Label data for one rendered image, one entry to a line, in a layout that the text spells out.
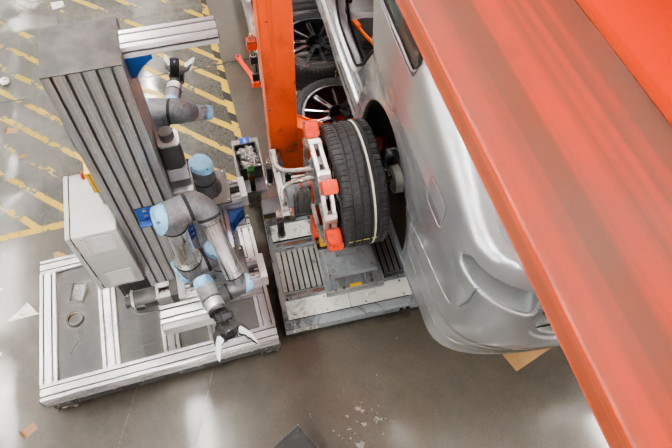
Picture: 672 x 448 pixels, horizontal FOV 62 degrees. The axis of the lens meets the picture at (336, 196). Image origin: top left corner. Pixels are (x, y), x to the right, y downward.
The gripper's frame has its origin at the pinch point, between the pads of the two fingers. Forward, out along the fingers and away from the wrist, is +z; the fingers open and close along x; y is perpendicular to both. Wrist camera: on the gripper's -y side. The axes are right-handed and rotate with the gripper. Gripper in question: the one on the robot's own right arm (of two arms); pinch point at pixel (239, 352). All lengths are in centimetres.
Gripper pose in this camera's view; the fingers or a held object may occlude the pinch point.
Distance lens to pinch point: 215.2
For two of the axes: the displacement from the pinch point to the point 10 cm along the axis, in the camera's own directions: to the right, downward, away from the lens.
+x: -8.5, 3.3, -4.2
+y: -1.4, 6.2, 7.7
